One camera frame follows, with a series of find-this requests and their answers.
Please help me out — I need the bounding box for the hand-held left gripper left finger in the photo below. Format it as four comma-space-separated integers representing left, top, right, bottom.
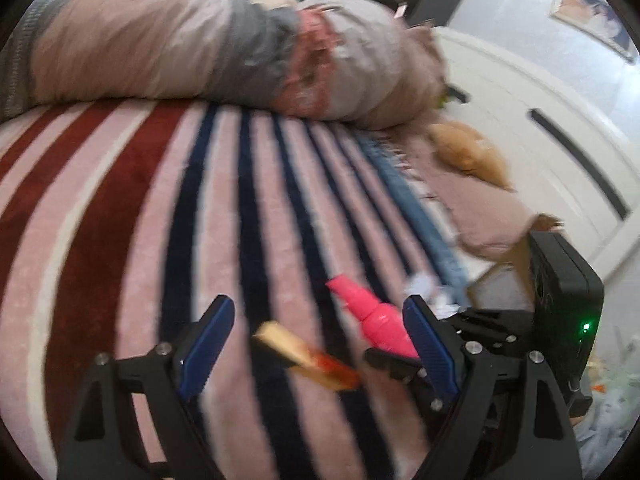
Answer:
57, 294, 236, 480

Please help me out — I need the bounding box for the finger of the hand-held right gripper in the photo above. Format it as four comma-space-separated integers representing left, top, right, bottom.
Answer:
363, 347, 427, 385

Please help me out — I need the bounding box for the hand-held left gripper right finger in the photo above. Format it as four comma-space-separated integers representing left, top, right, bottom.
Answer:
402, 294, 584, 480

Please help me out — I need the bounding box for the pink spray bottle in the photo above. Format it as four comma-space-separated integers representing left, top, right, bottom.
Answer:
325, 274, 421, 361

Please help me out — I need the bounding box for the wooden block with red band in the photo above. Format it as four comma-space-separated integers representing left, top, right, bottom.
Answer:
251, 321, 362, 392

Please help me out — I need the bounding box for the crumpled white tissue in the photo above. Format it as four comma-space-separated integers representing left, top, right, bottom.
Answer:
404, 270, 458, 308

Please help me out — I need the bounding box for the clear plastic bag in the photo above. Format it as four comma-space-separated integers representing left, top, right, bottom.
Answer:
572, 325, 638, 478

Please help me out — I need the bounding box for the striped pink blanket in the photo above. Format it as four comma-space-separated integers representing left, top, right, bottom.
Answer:
0, 97, 468, 480

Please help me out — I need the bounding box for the blue fringed cloth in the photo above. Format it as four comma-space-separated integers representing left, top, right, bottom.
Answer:
357, 136, 471, 306

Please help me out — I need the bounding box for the brown plush toy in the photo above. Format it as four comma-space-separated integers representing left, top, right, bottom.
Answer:
429, 121, 513, 191

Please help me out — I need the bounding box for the rolled pink grey quilt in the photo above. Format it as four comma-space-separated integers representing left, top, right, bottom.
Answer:
0, 0, 448, 131

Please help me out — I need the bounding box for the framed wall picture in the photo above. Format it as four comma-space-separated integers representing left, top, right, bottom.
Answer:
550, 0, 637, 64

